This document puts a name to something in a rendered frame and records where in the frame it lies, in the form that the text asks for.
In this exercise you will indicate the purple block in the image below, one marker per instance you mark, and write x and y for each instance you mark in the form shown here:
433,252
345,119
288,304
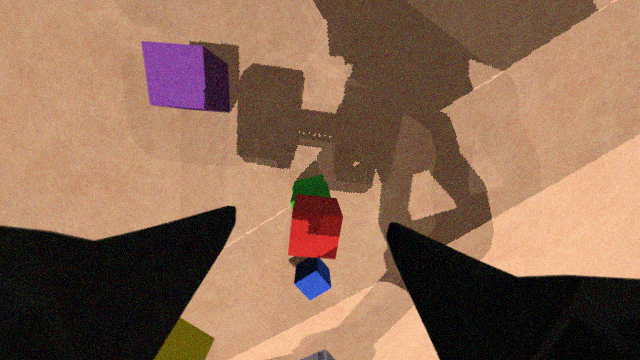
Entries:
186,77

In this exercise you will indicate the yellow cube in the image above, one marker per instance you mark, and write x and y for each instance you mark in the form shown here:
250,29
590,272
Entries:
185,342

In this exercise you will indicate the blue cube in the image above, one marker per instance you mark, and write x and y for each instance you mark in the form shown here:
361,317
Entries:
312,277

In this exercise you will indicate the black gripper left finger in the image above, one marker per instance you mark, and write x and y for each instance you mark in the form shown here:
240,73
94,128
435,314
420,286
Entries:
116,298

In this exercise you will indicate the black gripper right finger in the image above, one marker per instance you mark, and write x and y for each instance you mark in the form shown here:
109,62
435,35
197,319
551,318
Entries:
474,311

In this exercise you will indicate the red block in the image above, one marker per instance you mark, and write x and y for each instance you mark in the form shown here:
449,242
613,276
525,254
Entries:
315,227

